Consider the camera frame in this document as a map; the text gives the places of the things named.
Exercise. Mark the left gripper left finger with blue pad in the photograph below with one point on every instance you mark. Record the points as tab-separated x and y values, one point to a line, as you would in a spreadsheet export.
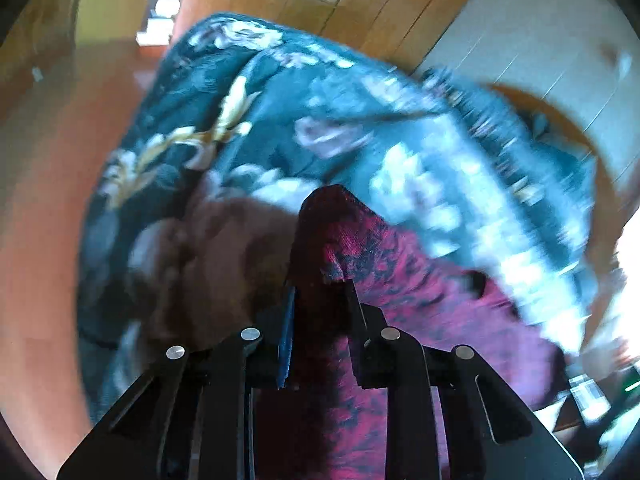
190	416

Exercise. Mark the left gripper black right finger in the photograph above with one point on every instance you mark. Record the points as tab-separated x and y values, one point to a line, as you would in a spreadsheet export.
449	414

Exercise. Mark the dark red knitted garment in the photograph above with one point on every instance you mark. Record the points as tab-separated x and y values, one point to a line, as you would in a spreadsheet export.
323	425

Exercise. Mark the teal floral bed blanket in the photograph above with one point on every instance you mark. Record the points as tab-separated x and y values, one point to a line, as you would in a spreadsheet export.
242	107

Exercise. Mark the wooden curved headboard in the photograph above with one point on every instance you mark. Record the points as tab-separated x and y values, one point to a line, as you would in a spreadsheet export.
606	213

